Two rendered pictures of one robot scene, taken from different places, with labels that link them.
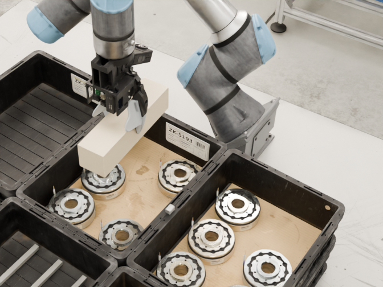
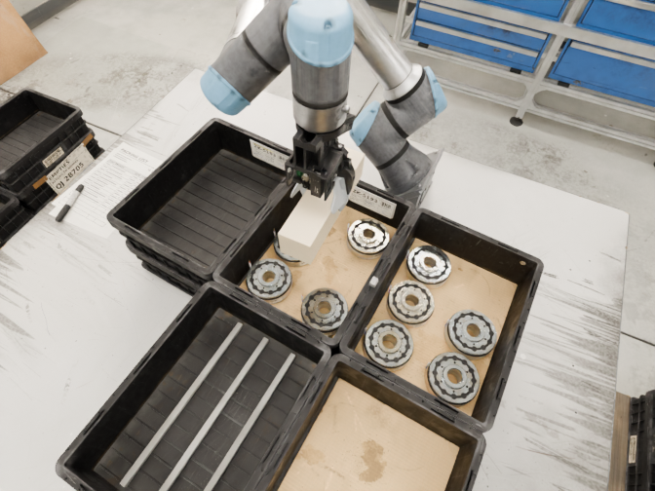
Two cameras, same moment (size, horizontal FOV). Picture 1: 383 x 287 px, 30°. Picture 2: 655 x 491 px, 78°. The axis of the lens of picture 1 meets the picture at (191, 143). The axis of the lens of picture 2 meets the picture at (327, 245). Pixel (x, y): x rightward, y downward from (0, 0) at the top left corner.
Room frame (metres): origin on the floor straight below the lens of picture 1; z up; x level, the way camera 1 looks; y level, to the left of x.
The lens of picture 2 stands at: (0.57, 0.17, 1.68)
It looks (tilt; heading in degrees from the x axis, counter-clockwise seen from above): 57 degrees down; 355
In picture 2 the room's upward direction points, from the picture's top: 3 degrees clockwise
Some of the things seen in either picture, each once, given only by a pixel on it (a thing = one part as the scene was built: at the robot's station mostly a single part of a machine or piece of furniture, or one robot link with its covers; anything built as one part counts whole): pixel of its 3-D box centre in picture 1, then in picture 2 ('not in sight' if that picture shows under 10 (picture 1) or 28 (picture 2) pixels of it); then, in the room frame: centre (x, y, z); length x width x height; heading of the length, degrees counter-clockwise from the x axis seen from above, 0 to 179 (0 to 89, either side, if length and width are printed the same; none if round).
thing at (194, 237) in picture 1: (211, 238); (411, 301); (0.94, -0.05, 0.86); 0.10 x 0.10 x 0.01
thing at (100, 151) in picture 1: (125, 124); (324, 201); (1.05, 0.14, 1.08); 0.24 x 0.06 x 0.06; 152
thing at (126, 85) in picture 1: (114, 76); (317, 151); (1.03, 0.15, 1.23); 0.09 x 0.08 x 0.12; 152
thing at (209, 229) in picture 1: (211, 236); (411, 300); (0.94, -0.05, 0.86); 0.05 x 0.05 x 0.01
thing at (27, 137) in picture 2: not in sight; (46, 169); (1.83, 1.27, 0.37); 0.40 x 0.30 x 0.45; 152
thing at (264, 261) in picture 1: (268, 268); (473, 330); (0.86, -0.17, 0.86); 0.05 x 0.05 x 0.01
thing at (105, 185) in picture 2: not in sight; (112, 185); (1.43, 0.77, 0.70); 0.33 x 0.23 x 0.01; 152
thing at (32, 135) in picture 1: (29, 131); (216, 202); (1.23, 0.40, 0.87); 0.40 x 0.30 x 0.11; 147
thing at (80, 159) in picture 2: not in sight; (73, 171); (1.77, 1.12, 0.41); 0.31 x 0.02 x 0.16; 152
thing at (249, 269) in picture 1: (267, 269); (472, 331); (0.86, -0.17, 0.86); 0.10 x 0.10 x 0.01
